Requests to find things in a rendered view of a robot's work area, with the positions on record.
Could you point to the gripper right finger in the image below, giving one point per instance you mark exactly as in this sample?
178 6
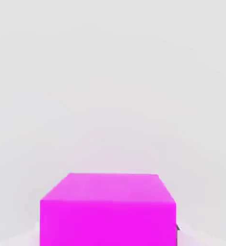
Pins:
187 240

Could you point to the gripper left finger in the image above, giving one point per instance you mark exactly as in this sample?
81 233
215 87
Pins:
28 239

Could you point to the small magenta cube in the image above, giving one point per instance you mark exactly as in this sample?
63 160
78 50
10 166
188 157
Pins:
108 217

